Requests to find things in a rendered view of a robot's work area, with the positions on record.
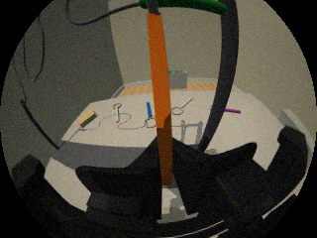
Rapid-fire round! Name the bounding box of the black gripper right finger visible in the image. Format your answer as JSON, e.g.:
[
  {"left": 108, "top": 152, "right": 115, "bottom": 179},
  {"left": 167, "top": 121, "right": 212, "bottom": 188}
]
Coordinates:
[{"left": 171, "top": 138, "right": 258, "bottom": 215}]

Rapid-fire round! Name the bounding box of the yellow rectangular block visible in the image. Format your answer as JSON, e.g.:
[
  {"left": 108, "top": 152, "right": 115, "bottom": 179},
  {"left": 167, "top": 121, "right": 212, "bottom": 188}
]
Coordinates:
[{"left": 78, "top": 110, "right": 96, "bottom": 128}]

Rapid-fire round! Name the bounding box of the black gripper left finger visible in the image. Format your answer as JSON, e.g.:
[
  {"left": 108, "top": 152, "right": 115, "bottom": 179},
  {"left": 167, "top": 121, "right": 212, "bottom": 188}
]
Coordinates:
[{"left": 75, "top": 136, "right": 162, "bottom": 221}]

